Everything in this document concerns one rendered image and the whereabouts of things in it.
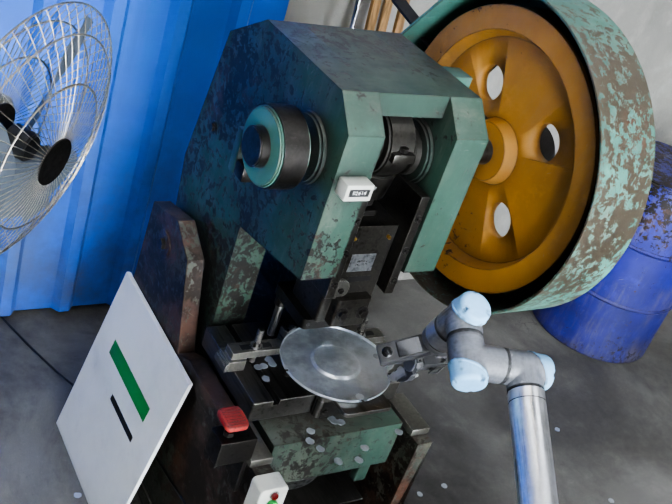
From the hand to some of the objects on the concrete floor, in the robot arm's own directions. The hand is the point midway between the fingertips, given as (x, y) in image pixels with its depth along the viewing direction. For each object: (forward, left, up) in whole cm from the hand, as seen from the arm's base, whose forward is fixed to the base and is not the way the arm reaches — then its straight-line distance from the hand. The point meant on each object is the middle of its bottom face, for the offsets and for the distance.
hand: (388, 375), depth 217 cm
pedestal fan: (+37, +114, -92) cm, 151 cm away
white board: (+46, +55, -92) cm, 117 cm away
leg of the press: (+33, +42, -92) cm, 107 cm away
